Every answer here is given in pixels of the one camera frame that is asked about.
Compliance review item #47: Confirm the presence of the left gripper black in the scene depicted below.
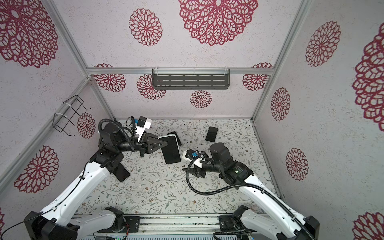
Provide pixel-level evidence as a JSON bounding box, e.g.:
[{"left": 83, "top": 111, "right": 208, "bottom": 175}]
[{"left": 116, "top": 133, "right": 168, "bottom": 158}]

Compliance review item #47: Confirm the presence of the light blue phone case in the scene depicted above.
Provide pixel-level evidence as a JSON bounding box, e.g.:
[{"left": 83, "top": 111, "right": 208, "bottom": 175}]
[{"left": 113, "top": 163, "right": 131, "bottom": 182}]

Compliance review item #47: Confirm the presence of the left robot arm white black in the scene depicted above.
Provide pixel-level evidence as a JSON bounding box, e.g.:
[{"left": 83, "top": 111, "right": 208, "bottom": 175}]
[{"left": 24, "top": 117, "right": 167, "bottom": 240}]

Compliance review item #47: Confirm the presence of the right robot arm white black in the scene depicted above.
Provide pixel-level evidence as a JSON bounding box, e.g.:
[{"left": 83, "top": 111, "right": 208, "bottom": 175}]
[{"left": 182, "top": 143, "right": 320, "bottom": 240}]

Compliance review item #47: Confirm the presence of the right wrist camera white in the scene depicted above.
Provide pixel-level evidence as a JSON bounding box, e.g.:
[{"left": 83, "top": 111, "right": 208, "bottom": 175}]
[{"left": 182, "top": 150, "right": 205, "bottom": 169}]

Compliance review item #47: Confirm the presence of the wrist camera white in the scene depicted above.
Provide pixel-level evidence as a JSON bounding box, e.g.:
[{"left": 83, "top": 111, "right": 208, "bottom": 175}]
[
  {"left": 182, "top": 150, "right": 205, "bottom": 169},
  {"left": 134, "top": 116, "right": 152, "bottom": 142}
]

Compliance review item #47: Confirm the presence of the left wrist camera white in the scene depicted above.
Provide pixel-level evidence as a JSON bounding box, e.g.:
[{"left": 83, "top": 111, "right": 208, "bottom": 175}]
[{"left": 134, "top": 116, "right": 152, "bottom": 142}]

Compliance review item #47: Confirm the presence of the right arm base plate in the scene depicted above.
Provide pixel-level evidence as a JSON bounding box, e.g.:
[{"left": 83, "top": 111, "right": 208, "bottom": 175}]
[{"left": 219, "top": 215, "right": 247, "bottom": 232}]

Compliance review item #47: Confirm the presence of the dark metal wall shelf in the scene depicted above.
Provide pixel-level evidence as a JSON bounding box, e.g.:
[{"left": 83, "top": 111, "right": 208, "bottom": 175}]
[{"left": 152, "top": 69, "right": 231, "bottom": 90}]

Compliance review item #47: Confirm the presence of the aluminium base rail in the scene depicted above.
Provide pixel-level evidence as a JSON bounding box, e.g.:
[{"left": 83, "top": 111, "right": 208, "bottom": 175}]
[{"left": 74, "top": 212, "right": 305, "bottom": 238}]

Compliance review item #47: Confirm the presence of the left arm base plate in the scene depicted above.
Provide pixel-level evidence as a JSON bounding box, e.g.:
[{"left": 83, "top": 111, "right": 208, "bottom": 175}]
[{"left": 97, "top": 216, "right": 141, "bottom": 234}]

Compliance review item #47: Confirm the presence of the black wire wall basket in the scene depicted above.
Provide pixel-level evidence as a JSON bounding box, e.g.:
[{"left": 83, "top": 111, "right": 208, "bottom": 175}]
[{"left": 52, "top": 95, "right": 91, "bottom": 137}]

